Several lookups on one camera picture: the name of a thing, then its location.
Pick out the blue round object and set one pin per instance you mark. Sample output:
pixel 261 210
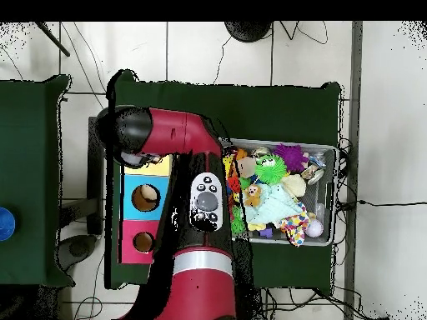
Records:
pixel 6 223

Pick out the black rod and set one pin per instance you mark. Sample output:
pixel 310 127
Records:
pixel 53 38

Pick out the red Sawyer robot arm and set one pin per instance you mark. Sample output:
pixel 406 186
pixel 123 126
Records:
pixel 180 133

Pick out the mint green knitted cloth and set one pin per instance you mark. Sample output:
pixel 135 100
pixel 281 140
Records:
pixel 277 203

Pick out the grey round floor base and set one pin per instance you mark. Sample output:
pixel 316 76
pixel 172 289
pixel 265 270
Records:
pixel 78 250

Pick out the white baseball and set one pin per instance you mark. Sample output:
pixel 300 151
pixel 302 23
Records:
pixel 314 228

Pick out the round black stand base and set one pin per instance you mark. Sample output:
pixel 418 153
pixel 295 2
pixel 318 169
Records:
pixel 248 31

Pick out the colourful spotted cloth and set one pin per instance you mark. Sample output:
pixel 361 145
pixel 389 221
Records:
pixel 296 228

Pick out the plain wooden block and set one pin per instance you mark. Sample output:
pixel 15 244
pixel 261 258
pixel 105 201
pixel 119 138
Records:
pixel 247 166

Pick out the shallow clear mesh bin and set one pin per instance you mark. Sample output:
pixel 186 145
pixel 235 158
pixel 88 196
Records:
pixel 322 200

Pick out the black upright panel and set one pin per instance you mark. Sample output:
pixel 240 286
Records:
pixel 95 200

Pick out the wooden box with three holes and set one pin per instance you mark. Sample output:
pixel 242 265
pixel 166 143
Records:
pixel 133 183

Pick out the green spiky toy with eyes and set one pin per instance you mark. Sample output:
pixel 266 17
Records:
pixel 272 170

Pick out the purple spiky rubber toy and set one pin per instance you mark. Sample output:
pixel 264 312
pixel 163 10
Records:
pixel 291 156

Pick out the doll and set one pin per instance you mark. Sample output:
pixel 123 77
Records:
pixel 253 195

